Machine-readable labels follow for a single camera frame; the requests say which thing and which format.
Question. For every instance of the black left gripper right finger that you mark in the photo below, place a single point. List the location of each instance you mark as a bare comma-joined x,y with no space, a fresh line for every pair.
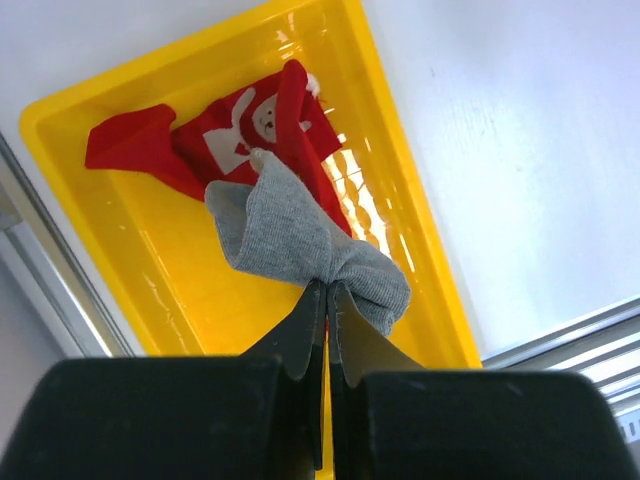
394,419

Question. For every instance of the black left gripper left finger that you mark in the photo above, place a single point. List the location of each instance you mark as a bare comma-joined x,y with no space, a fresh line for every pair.
258,415

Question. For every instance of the yellow plastic tray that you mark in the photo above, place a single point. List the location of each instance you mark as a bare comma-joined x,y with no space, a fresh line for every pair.
157,249

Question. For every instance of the red santa sock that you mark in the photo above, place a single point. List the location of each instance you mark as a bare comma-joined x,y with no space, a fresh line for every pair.
280,113
140,141

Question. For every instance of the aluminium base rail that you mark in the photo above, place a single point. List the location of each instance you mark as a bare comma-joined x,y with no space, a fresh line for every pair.
602,346

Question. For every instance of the slotted grey cable duct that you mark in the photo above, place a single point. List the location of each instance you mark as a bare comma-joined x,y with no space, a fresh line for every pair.
628,424

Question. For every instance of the aluminium left frame post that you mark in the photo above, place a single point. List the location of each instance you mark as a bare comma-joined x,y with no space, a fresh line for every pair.
80,320

